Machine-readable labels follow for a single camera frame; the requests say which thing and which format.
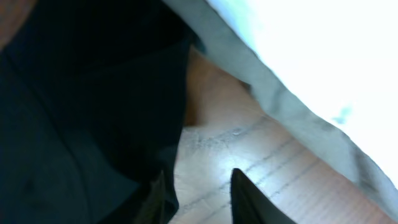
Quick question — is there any white printed t-shirt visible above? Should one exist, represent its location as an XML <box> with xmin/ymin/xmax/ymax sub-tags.
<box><xmin>165</xmin><ymin>0</ymin><xmax>397</xmax><ymax>220</ymax></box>

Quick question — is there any black pants red waistband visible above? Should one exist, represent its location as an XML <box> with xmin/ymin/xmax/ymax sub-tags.
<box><xmin>1</xmin><ymin>0</ymin><xmax>193</xmax><ymax>224</ymax></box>

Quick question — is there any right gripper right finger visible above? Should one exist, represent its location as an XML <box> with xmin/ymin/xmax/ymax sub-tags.
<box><xmin>230</xmin><ymin>168</ymin><xmax>295</xmax><ymax>224</ymax></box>

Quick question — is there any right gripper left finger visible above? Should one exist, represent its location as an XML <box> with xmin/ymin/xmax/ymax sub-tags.
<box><xmin>133</xmin><ymin>171</ymin><xmax>165</xmax><ymax>224</ymax></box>

